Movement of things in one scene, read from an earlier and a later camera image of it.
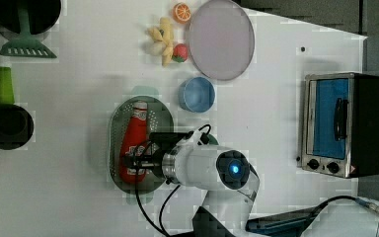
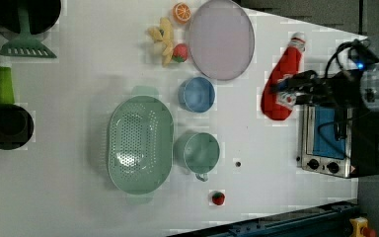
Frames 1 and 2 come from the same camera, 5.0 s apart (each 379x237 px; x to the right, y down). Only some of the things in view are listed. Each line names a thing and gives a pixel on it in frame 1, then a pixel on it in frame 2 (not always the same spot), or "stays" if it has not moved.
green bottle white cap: [3, 92] stays
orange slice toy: [182, 13] stays
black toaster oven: [343, 123] stays
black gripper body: [160, 144] to [341, 89]
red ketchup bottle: [134, 140] to [274, 105]
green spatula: [26, 43] stays
